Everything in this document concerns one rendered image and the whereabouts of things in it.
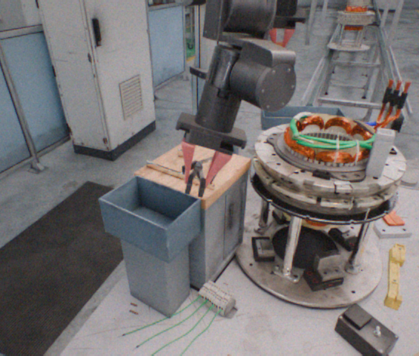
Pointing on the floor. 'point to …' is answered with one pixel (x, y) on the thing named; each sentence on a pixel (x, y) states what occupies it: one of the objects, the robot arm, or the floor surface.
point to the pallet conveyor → (322, 85)
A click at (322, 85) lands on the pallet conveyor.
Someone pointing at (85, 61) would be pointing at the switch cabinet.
